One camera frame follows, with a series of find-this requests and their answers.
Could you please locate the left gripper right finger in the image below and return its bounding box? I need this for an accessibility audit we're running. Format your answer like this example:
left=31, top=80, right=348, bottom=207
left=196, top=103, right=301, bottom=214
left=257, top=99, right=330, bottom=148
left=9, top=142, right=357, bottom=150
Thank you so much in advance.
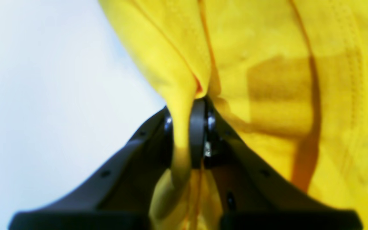
left=190, top=98, right=363, bottom=230

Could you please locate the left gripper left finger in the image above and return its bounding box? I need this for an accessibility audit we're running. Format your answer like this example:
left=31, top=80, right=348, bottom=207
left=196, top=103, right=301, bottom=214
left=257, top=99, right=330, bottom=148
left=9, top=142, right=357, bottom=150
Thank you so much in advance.
left=9, top=108, right=172, bottom=230

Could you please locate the orange yellow t-shirt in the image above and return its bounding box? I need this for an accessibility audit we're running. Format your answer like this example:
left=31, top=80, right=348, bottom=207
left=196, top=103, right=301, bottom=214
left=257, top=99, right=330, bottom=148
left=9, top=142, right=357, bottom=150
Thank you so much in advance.
left=100, top=0, right=368, bottom=230

